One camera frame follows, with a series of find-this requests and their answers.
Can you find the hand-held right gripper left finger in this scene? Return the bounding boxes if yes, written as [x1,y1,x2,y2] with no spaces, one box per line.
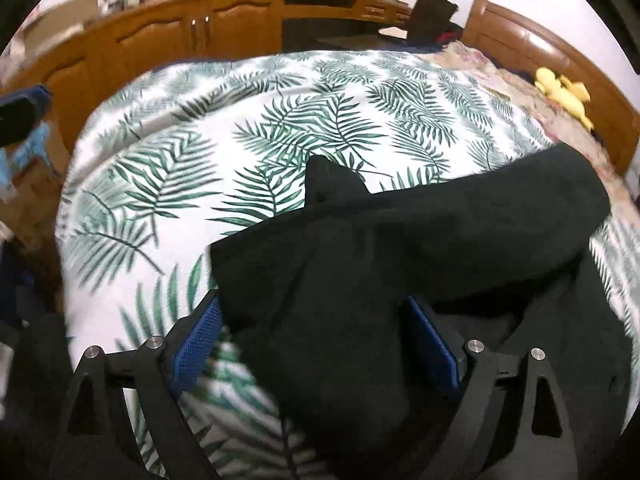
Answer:
[47,290,226,480]

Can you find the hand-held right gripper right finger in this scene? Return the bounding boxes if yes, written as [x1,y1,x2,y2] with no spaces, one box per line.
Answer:
[405,295,597,480]

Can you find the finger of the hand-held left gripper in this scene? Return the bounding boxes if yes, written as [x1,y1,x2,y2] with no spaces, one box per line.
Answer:
[0,85,53,149]

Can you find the black collared shirt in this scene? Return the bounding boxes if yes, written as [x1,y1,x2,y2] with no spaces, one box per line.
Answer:
[207,142,640,480]

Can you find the cardboard box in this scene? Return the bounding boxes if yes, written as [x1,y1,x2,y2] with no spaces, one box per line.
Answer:
[0,125,73,266]

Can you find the wooden cabinet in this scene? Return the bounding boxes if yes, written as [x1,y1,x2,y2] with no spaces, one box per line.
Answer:
[0,0,287,163]

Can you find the leaf print blanket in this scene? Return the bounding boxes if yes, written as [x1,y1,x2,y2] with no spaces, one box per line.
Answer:
[55,50,640,480]

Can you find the floral blanket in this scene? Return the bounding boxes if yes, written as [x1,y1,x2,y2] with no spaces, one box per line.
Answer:
[430,40,626,177]

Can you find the yellow plush toy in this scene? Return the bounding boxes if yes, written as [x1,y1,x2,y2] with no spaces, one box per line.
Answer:
[534,67,597,129]

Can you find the wooden bed headboard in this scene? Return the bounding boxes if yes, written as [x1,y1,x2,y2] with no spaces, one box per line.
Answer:
[460,0,640,177]

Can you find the dark desk chair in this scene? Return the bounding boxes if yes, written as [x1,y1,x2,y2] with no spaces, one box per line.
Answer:
[407,0,460,44]

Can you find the wooden desk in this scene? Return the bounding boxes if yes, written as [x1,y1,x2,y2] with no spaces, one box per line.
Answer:
[281,0,427,53]

